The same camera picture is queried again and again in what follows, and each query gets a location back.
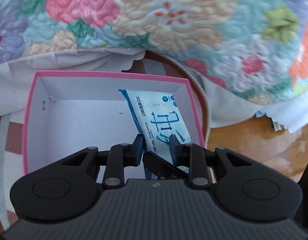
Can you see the floral quilt bedspread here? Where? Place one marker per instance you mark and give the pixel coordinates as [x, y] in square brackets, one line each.
[255, 49]

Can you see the pink cardboard box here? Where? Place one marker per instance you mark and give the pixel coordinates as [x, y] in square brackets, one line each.
[69, 111]

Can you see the blue white wet wipes pack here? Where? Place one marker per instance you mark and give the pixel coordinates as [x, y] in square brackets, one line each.
[157, 117]

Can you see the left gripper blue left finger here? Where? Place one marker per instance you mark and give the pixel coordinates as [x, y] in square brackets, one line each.
[119, 157]

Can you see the grey checkered rug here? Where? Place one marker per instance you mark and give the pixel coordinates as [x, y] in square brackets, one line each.
[11, 167]

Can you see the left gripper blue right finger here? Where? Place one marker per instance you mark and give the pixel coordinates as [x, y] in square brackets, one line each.
[192, 157]

